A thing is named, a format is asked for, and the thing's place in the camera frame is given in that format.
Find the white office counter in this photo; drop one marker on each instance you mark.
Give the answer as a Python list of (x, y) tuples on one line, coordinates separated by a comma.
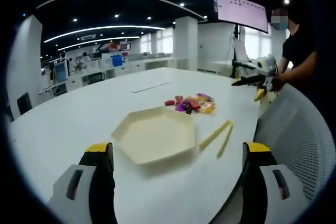
[(126, 69)]

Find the large display screen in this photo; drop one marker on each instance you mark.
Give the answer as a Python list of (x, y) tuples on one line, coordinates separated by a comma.
[(241, 10)]

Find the beige food tongs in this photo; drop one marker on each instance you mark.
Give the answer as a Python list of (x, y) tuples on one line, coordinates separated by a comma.
[(214, 133)]

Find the person's right hand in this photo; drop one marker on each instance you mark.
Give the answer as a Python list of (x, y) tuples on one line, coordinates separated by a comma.
[(278, 81)]

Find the pile of food snacks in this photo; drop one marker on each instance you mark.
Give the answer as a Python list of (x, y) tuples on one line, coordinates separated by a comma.
[(195, 103)]

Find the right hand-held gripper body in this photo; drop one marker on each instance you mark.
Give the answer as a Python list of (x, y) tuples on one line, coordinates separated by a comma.
[(266, 68)]

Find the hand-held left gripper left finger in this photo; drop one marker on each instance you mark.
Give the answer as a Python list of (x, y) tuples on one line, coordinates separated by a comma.
[(78, 192)]

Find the blue storage box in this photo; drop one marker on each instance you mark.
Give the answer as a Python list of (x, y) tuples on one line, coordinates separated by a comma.
[(117, 60)]

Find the red and white wall poster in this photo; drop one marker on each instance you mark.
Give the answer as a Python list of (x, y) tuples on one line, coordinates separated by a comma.
[(115, 45)]

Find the person's torso in black shirt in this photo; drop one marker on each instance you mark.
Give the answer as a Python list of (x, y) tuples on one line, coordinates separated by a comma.
[(299, 43)]

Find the beige hexagonal container tray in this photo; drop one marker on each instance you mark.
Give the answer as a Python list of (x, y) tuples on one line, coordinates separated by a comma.
[(155, 137)]

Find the light blue desktop monitor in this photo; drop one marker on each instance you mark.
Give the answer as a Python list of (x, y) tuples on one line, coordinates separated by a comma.
[(62, 72)]

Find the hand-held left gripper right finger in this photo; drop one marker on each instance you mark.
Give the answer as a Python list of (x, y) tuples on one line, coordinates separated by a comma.
[(267, 190)]

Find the white tilted board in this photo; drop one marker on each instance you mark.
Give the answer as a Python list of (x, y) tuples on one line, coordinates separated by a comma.
[(240, 49)]

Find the black screen stand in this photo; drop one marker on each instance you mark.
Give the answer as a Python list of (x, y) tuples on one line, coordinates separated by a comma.
[(237, 48)]

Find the white mesh office chair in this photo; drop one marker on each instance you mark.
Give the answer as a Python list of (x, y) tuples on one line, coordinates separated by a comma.
[(296, 129)]

